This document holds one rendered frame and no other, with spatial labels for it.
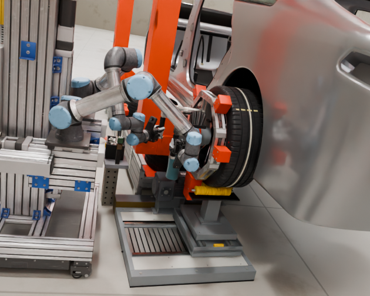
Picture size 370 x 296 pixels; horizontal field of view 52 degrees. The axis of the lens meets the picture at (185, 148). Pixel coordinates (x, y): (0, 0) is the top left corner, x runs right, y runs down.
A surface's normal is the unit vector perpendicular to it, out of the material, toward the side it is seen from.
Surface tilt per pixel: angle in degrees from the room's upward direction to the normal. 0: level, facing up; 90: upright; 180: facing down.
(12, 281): 0
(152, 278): 90
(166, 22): 90
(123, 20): 90
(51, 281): 0
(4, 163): 90
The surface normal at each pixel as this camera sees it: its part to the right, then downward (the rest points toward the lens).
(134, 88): 0.10, 0.29
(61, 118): -0.15, 0.37
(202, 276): 0.28, 0.37
